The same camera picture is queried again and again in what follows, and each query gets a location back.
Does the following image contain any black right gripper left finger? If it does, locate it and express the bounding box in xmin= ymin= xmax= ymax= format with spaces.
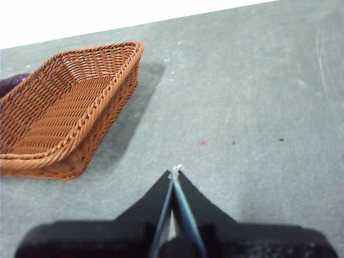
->
xmin=15 ymin=169 xmax=174 ymax=258

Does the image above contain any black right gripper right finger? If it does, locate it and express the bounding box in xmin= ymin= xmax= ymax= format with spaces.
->
xmin=175 ymin=170 xmax=338 ymax=258

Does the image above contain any brown woven wicker basket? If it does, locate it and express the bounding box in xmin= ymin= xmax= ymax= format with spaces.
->
xmin=0 ymin=40 xmax=145 ymax=180

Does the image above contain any purple toy eggplant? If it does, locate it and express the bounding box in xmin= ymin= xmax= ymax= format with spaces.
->
xmin=0 ymin=72 xmax=30 ymax=98

